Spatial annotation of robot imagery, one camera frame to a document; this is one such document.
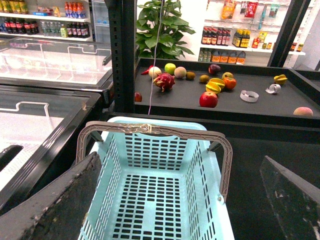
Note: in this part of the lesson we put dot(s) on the brown kiwi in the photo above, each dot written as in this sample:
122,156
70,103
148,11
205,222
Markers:
204,78
190,75

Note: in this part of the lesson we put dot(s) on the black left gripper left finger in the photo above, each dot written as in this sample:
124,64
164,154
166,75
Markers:
57,211

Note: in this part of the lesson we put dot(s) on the black fruit display tray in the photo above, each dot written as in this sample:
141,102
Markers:
248,102

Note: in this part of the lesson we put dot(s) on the glass top freezer far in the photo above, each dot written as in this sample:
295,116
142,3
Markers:
56,64

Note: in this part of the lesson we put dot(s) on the yellow star fruit back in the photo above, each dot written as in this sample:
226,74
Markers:
218,82

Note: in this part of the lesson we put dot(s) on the dark purple fruit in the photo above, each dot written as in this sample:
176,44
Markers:
214,69

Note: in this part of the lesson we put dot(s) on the yellow red mango small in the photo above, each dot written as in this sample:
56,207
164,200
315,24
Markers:
227,75

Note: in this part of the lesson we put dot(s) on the orange persimmon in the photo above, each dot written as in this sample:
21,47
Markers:
229,83

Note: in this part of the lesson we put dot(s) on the peach coloured round fruit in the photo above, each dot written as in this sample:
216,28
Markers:
180,72

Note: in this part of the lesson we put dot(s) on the green apple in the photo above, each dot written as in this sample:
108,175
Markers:
170,68

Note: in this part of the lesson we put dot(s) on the grey basket handle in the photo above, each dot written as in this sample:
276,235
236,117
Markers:
94,127

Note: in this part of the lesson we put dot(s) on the black metal shelf post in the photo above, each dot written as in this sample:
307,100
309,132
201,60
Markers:
122,15

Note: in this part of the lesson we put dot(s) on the glass top freezer near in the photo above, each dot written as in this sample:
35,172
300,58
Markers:
38,134

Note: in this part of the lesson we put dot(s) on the small dark red apple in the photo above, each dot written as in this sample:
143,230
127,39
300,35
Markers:
138,97

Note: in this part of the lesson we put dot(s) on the red chili pepper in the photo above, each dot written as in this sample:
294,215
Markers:
146,72

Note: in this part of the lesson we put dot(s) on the peach at tray edge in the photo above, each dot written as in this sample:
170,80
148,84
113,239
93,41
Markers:
303,111

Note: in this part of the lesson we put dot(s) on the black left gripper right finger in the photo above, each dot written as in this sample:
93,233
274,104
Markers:
295,202

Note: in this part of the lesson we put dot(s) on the small white tape roll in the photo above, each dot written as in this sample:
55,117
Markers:
273,89

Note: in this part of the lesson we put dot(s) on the brown kiwi left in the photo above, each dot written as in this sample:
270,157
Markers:
190,75

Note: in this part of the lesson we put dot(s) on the glass door fridge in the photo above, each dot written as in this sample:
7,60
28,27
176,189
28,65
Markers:
101,22

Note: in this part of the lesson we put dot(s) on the light blue plastic basket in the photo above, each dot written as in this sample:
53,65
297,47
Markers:
153,187

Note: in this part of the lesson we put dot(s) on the glass freezer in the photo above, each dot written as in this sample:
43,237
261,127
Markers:
56,64
38,134

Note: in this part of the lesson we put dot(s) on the red apple on tray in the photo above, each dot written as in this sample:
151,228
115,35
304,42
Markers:
208,100

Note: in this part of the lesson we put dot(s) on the brown kiwi right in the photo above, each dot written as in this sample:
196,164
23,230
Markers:
204,78

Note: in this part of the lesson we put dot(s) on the green potted plant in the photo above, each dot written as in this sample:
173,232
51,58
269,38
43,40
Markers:
160,29

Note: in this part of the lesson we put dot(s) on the yellow star fruit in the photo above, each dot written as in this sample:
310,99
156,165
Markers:
218,82
280,79
213,87

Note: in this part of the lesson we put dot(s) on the yellow star fruit front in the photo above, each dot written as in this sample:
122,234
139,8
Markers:
213,87

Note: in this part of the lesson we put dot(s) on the pink dragon fruit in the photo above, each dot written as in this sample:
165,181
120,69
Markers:
165,81

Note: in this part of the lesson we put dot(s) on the yellow star fruit far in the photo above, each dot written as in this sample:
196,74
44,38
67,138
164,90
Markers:
280,79

